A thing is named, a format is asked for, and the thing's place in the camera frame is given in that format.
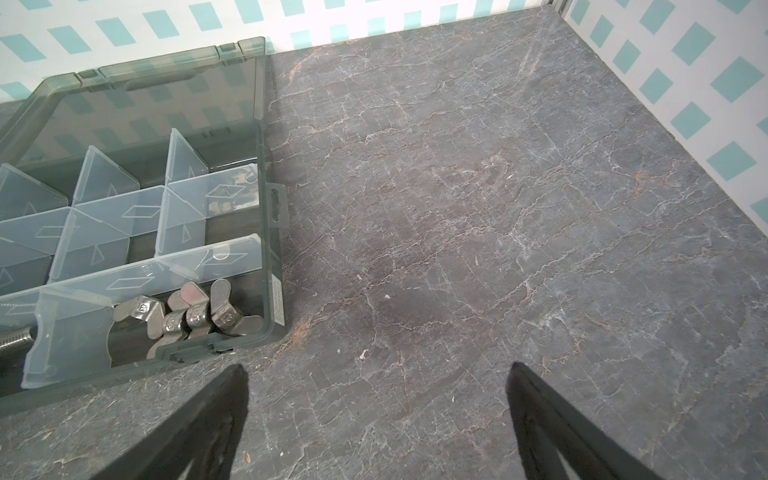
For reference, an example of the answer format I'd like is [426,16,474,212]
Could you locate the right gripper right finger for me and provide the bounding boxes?
[505,362,659,479]

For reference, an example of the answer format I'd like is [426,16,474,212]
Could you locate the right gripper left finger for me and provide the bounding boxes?
[94,364,249,479]

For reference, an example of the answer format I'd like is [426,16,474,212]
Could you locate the silver wing nut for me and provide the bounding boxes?
[146,310,188,360]
[210,278,265,337]
[167,282,213,337]
[112,295,165,323]

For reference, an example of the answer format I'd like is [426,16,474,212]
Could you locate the silver hex bolt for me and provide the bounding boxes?
[0,325,37,356]

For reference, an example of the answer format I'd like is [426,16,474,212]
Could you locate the green plastic organizer box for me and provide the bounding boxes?
[1,37,289,415]

